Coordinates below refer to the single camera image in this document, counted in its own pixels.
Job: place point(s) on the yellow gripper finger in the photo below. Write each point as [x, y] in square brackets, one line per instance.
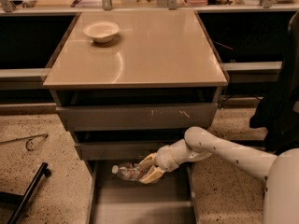
[148, 161]
[152, 175]

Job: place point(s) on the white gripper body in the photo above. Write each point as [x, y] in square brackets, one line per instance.
[163, 160]

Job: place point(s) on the clear plastic water bottle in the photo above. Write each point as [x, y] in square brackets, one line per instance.
[129, 171]

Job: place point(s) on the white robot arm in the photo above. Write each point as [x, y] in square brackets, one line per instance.
[280, 173]

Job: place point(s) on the grey open bottom drawer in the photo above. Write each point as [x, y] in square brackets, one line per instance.
[171, 200]

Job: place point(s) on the grey top drawer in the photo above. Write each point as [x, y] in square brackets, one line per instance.
[136, 117]

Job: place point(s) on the grey middle drawer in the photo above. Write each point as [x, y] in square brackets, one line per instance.
[117, 150]

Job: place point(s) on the grey drawer cabinet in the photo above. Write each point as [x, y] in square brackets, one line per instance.
[158, 57]

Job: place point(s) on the black office chair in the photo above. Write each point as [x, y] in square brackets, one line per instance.
[278, 110]

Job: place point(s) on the metal rod on floor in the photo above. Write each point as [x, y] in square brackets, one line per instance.
[28, 140]

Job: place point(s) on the black chair base leg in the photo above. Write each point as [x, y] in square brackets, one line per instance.
[17, 202]

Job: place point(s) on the white paper bowl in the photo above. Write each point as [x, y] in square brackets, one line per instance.
[101, 31]

